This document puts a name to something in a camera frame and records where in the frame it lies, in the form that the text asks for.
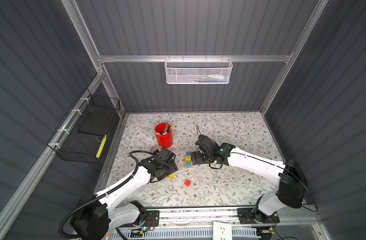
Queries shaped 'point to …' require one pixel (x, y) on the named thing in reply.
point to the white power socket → (222, 231)
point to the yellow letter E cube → (172, 176)
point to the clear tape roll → (157, 147)
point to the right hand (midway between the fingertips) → (198, 158)
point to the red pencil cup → (164, 133)
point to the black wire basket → (79, 137)
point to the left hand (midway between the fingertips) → (173, 169)
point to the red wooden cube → (187, 182)
